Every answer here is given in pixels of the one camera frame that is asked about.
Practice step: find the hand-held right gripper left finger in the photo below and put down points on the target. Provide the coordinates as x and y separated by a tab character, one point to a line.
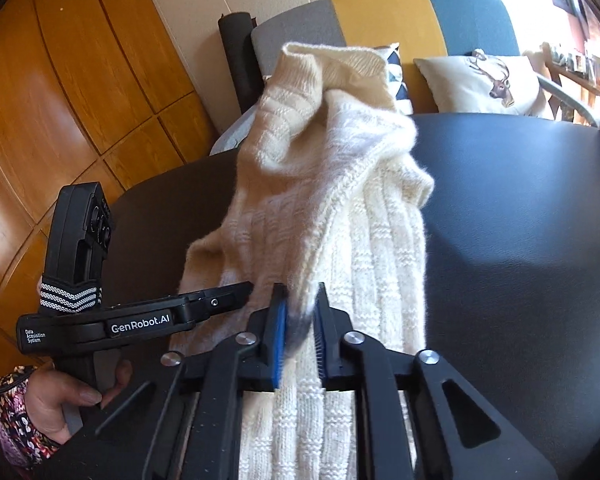
279	342

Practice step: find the wooden shelf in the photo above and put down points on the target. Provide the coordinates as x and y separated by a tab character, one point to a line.
579	85

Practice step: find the cream knitted sweater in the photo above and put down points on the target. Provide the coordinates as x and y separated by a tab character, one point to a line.
290	170

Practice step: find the grey yellow blue sofa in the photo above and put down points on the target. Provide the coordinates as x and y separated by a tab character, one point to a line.
379	15

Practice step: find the row of small jars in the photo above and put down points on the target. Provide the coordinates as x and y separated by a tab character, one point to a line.
579	62

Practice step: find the deer print pillow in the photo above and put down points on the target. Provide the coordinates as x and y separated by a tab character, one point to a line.
459	85

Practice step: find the person's left hand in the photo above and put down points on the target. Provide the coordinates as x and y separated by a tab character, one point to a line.
50	395

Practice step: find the person's left forearm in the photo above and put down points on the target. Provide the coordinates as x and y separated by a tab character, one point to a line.
5	425

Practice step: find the window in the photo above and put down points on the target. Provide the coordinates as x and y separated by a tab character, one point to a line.
529	0

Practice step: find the tiger print pillow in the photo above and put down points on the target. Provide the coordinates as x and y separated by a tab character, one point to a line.
397	80

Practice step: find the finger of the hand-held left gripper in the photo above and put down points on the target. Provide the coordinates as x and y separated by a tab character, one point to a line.
215	302

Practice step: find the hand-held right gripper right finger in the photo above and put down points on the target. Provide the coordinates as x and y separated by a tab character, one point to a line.
321	342

